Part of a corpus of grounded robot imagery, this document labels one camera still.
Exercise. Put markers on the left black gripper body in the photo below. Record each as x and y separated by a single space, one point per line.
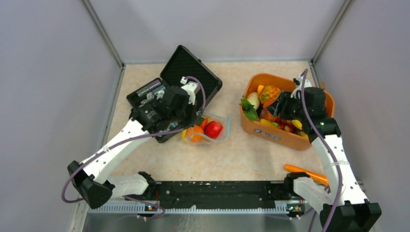
186 113

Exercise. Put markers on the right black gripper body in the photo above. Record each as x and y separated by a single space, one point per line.
293 109

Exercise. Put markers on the small orange pumpkin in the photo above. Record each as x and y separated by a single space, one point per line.
265 114

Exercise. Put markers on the green lime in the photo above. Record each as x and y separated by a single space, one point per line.
200 120

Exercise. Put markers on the yellow orange peach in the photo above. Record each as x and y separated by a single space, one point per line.
183 134

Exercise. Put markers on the orange tangerine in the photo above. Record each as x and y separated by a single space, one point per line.
194 134

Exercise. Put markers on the clear zip top bag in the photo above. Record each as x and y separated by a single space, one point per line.
224 120

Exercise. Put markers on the red apple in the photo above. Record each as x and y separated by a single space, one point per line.
213 129

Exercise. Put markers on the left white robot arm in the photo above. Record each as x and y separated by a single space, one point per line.
92 177

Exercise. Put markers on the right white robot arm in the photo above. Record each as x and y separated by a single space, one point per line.
345 208

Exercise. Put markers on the orange pineapple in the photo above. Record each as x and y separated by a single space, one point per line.
269 93

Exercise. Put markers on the yellow lemon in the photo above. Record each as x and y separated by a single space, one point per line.
268 123

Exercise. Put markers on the white radish with leaves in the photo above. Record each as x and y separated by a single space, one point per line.
250 105

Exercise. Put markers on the orange plastic basket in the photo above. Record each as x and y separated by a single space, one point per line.
272 137

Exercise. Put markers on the black poker chip case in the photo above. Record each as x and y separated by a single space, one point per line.
183 68

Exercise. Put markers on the orange carrot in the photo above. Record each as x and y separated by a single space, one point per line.
315 176

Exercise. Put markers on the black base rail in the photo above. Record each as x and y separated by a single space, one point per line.
266 197

